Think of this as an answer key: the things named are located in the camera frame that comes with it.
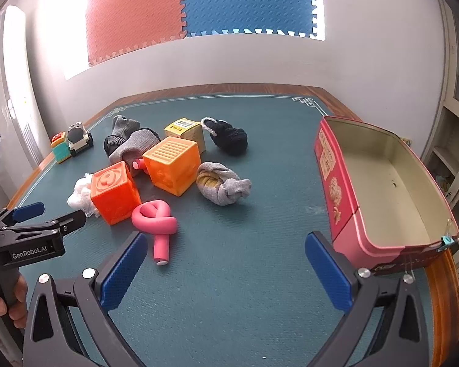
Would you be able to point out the white air conditioner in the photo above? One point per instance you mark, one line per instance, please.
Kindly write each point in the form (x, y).
(24, 142)

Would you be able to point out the white black toy truck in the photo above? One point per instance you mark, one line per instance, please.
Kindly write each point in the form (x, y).
(78, 139)

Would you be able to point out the red foam wall mat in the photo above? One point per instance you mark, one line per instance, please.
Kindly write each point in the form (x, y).
(117, 27)

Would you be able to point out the teal orange toy block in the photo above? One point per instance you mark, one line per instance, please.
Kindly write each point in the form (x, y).
(60, 147)

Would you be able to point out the yellow-orange toy cube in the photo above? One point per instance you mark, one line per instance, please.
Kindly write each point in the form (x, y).
(172, 164)

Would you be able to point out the grey yellow sock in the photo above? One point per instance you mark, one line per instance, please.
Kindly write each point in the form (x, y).
(221, 185)

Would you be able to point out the green table mat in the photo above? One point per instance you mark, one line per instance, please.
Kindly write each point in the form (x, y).
(238, 289)

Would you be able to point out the red-orange number cube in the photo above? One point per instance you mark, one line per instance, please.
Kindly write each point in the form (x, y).
(114, 193)

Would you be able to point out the pink tin box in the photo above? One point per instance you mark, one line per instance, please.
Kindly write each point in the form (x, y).
(386, 211)

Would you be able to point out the black knitted sock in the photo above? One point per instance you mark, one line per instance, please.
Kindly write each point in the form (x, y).
(229, 139)

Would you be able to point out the blue foam wall mat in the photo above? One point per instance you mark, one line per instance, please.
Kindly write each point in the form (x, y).
(304, 18)

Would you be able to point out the pink foam knot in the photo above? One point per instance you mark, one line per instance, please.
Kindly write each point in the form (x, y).
(154, 218)

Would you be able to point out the light grey knit glove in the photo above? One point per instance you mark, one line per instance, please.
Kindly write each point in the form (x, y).
(134, 147)

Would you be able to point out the dark grey sock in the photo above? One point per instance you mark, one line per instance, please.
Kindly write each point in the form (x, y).
(122, 128)

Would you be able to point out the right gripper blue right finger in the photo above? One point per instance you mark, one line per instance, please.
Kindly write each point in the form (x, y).
(400, 337)

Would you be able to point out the teal binder clip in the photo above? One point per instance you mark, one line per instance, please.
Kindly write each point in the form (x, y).
(446, 242)

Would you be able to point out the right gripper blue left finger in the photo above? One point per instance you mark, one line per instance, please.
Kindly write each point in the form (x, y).
(51, 337)

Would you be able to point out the yellow medicine box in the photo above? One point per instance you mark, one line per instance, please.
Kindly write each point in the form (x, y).
(187, 129)

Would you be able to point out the white fluffy ball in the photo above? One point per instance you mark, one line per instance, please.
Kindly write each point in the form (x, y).
(81, 196)

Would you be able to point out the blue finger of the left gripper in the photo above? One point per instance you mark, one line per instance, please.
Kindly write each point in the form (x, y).
(70, 222)
(25, 213)

